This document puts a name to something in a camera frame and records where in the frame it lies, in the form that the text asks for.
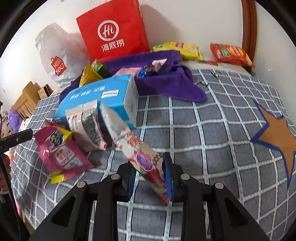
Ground large pink snack bag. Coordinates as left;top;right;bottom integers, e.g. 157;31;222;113
34;120;94;184

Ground orange Lays chips bag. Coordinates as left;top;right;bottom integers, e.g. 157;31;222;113
210;43;255;67

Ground patterned notebook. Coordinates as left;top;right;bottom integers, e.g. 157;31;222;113
38;84;53;99

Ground purple towel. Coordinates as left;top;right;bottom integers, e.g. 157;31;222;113
59;49;208;103

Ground long colourful wafer pack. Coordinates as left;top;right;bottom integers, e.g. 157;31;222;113
100;102;174;204

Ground blue Oreo mini pack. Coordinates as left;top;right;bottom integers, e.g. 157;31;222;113
137;65;154;78

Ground yellow triangular snack pack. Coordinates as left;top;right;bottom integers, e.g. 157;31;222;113
79;65;103;87

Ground blue tissue pack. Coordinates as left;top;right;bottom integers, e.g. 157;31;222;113
52;74;139;128

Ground newspaper sheet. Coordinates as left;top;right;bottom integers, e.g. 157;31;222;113
181;60;251;76

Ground grey checked blanket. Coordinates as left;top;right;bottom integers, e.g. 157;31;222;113
12;70;295;240

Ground green triangular snack pack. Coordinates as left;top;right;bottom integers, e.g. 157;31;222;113
91;59;110;79

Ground wooden headboard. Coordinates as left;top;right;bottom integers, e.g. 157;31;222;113
10;81;40;119

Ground red paper Haidilao bag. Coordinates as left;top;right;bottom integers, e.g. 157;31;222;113
76;0;149;62

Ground yellow Lays chips bag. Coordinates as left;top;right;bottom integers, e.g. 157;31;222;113
151;42;204;61

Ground light pink candy pack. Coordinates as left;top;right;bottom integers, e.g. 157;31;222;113
152;58;167;72

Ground person left hand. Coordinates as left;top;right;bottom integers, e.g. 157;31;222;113
0;154;11;194

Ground pink peach snack pack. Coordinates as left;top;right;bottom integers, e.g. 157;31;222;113
114;67;141;77

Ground white Miniso plastic bag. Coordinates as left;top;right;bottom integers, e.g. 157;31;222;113
35;23;90;87

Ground brown wooden door frame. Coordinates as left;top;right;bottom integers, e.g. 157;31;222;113
241;0;257;62

